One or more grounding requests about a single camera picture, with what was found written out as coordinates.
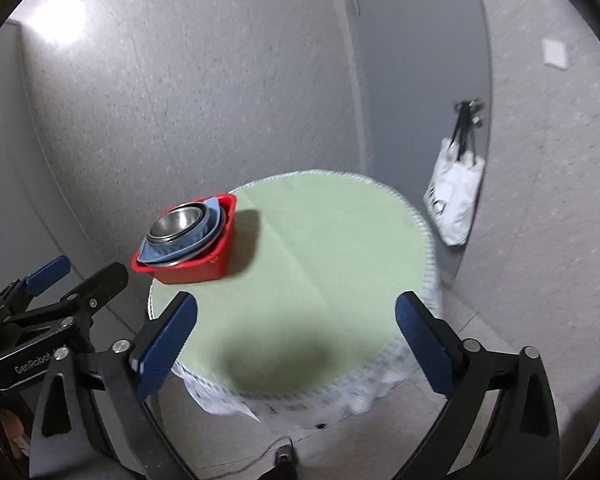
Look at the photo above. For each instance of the black floor object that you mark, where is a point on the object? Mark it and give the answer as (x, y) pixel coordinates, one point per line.
(286, 465)

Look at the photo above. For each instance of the red square plastic basin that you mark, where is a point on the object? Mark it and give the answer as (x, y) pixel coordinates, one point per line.
(200, 272)

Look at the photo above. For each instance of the round table with lace cloth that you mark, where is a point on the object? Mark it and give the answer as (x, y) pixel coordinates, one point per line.
(215, 402)

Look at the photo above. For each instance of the green round table mat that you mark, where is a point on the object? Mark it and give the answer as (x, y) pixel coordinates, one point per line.
(320, 260)

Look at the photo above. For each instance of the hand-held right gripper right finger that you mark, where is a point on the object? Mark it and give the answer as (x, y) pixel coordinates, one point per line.
(422, 340)

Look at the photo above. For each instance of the grey door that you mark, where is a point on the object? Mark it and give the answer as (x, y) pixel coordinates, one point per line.
(419, 85)

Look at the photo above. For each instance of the door hinge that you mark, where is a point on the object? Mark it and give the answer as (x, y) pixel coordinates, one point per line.
(358, 6)

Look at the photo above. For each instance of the white tote bag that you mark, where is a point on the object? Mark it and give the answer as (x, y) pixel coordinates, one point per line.
(454, 200)

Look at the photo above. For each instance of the blue square plate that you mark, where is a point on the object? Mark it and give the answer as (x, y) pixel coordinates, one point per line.
(170, 252)

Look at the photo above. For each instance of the small steel bowl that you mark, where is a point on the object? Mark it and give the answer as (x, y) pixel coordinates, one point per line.
(177, 225)
(211, 222)

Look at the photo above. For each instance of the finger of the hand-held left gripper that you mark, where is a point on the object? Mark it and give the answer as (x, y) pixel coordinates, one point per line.
(95, 287)
(47, 272)

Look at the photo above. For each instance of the white wall switch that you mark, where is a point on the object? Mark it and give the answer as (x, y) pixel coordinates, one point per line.
(555, 53)

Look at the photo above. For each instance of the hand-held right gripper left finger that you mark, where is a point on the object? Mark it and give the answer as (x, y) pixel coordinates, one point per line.
(167, 342)

